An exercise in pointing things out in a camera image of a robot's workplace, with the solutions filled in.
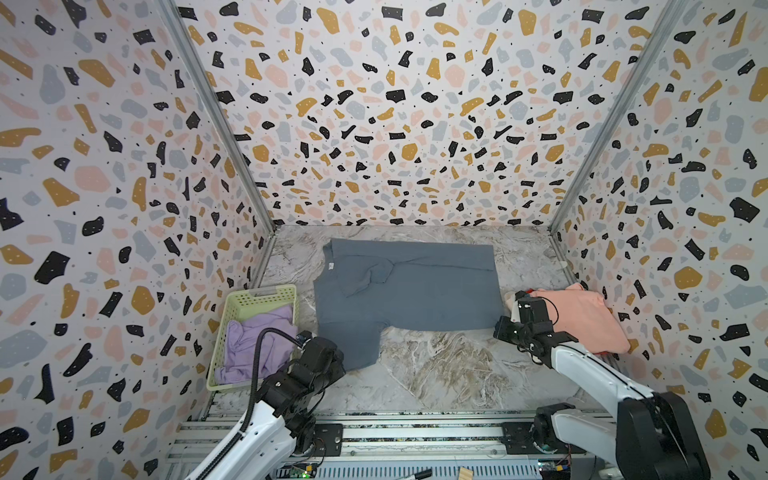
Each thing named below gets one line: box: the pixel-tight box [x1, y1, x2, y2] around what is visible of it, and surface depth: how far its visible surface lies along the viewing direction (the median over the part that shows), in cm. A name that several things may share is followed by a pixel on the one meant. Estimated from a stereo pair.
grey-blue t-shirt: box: [313, 240, 504, 372], surface depth 106 cm
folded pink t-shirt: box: [531, 283, 630, 354], surface depth 93 cm
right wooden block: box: [458, 467, 473, 480], surface depth 70 cm
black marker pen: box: [397, 468, 433, 480], surface depth 70 cm
